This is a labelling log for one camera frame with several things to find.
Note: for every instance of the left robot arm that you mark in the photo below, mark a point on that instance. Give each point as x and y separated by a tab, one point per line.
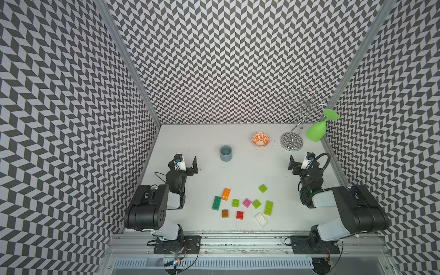
149	205

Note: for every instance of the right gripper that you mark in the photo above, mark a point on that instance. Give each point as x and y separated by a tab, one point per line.
295	164

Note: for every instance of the dark green long lego brick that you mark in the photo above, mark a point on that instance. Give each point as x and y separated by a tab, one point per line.
216	203

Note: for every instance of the lime square lego brick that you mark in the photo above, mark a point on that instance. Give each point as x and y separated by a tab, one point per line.
235	203
256	204
262	188

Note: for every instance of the chrome glass holder stand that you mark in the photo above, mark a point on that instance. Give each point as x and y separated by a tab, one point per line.
292	141

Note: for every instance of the brown square lego brick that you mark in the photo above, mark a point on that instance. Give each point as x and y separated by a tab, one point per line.
225	213

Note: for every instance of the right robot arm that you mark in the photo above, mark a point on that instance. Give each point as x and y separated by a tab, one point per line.
358	210

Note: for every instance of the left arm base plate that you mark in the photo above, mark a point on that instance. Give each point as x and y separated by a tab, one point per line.
189	245

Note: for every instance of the white long lego brick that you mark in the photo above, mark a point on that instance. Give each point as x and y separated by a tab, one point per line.
262	221

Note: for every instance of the orange patterned small bowl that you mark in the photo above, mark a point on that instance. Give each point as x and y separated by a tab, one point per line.
260	139

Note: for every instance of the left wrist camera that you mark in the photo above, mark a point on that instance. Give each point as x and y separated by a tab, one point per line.
179	162

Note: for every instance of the teal ceramic cup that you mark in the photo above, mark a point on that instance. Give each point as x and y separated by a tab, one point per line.
226	153

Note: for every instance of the green plastic wine glass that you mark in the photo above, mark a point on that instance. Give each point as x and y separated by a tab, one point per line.
317	131

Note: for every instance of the pink square lego brick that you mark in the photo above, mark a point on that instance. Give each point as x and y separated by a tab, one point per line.
247	203

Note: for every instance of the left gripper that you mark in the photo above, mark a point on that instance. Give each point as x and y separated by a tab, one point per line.
190	172

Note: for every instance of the aluminium front rail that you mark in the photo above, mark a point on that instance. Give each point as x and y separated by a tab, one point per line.
257	243

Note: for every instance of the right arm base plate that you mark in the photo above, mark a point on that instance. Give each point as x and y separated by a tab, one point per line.
308	245

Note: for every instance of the red square lego brick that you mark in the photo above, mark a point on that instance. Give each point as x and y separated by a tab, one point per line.
239	215

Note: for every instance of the lime long lego brick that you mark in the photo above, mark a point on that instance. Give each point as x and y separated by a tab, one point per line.
268	208

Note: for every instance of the orange long lego brick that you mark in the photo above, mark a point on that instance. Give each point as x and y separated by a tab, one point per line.
226	194

